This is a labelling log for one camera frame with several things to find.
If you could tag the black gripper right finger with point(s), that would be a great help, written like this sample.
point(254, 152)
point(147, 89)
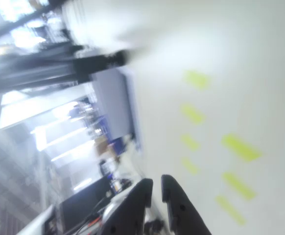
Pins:
point(181, 215)

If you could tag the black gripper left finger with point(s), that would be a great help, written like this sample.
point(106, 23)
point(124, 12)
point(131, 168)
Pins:
point(130, 213)

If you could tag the yellow tape strip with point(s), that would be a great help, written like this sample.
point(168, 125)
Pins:
point(192, 113)
point(241, 147)
point(190, 142)
point(239, 185)
point(189, 166)
point(230, 210)
point(197, 79)

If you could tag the black computer monitor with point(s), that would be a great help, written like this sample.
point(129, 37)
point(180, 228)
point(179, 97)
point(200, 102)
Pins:
point(81, 205)

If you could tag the grey partition panel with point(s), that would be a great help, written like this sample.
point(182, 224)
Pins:
point(113, 102)

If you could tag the black metal pole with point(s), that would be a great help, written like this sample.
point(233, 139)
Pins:
point(47, 71)

